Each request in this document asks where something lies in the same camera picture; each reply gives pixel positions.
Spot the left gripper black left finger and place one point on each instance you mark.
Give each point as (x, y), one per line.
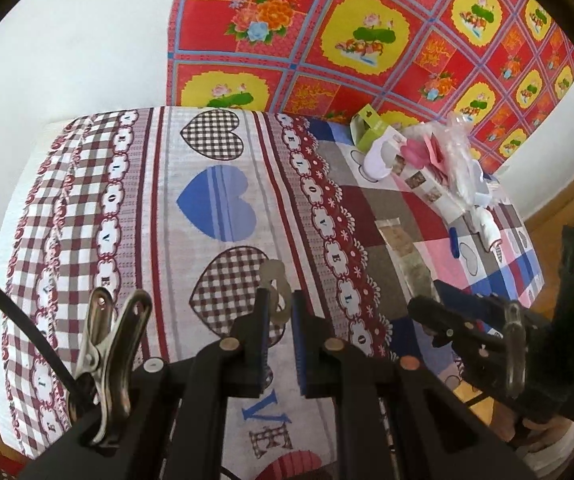
(233, 367)

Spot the clear crumpled plastic bag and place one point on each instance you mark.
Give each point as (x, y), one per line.
(458, 160)

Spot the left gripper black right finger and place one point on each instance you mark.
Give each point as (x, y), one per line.
(331, 368)

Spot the white printed carton box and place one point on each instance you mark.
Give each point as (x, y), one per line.
(392, 155)

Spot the blue marker pen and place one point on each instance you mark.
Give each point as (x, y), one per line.
(454, 242)

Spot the flattened tube wrapper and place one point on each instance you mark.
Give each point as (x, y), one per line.
(412, 271)

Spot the grey plastic piece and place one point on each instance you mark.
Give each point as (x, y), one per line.
(273, 278)

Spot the right metal spring clamp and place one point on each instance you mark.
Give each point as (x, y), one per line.
(515, 340)

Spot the left metal spring clamp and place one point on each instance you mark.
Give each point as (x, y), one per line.
(109, 345)

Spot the person's right hand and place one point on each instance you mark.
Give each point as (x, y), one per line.
(545, 448)

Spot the green white cardboard package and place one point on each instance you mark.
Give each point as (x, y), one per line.
(366, 127)

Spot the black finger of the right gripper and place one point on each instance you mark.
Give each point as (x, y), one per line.
(464, 318)

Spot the patchwork heart bed sheet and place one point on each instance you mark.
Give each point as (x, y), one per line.
(186, 204)

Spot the clear plastic bottle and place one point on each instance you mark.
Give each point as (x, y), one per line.
(483, 224)

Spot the red floral wall cloth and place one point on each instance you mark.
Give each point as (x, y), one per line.
(503, 64)

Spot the pink paper scraps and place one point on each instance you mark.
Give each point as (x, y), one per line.
(425, 153)

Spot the metal spring clamp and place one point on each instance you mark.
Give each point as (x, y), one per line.
(515, 340)
(109, 345)

